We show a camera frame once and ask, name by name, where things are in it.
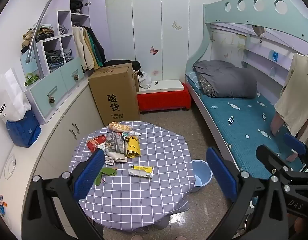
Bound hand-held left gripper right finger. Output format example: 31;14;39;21
206;147;288;240

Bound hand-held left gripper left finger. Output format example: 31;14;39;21
21;149;106;240

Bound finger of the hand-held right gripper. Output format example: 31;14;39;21
283;133;308;157
256;144;298;179

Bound blue plastic trash bin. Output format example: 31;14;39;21
191;159;213;193

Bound red snack packet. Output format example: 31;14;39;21
86;135;107;153

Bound beige paper wrapper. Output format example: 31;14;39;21
104;152;128;165

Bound grey printed packet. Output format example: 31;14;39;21
104;132;127;155

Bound yellow packet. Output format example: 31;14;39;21
126;135;141;158

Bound yellow white medicine box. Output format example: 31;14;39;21
128;164;154;179

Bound bread packet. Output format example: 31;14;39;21
108;122;133;133

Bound pink garment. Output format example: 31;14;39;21
270;112;285;134

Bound teal printed mattress sheet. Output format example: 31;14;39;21
185;75;307;179

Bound person in beige shirt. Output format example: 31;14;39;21
274;53;308;143

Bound low white cabinet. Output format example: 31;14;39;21
0;80;107;240

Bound grey checked tablecloth table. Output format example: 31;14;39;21
69;121;196;229

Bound blue bag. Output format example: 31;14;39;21
6;110;42;148

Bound large cardboard box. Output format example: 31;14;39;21
88;62;141;127

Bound grey duvet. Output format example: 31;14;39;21
193;60;257;98

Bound red bench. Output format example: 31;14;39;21
136;82;192;112

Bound cartoon sticker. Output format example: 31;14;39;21
0;195;7;217

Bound blue checked pillow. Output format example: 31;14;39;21
185;71;202;89

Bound small cardboard box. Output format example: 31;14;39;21
133;70;140;93

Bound white shelving unit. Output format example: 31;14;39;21
20;0;91;124

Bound white board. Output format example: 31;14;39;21
138;79;184;92

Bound white plastic bag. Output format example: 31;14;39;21
138;72;152;89

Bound white paper bag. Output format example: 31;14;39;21
0;68;32;124

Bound green plant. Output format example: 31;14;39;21
24;72;41;87

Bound black cloth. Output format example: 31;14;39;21
104;59;141;72

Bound brown hanging cloth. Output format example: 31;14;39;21
251;26;266;36

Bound folded dark clothes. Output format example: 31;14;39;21
45;50;64;70

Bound green hanging garment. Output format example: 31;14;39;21
90;34;102;65

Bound cream hanging jacket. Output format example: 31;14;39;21
72;26;94;70

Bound black hanging coat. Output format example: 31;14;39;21
83;26;107;67

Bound pile of clothes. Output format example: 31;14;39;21
21;24;54;53

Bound curved metal pole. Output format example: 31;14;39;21
25;0;63;63

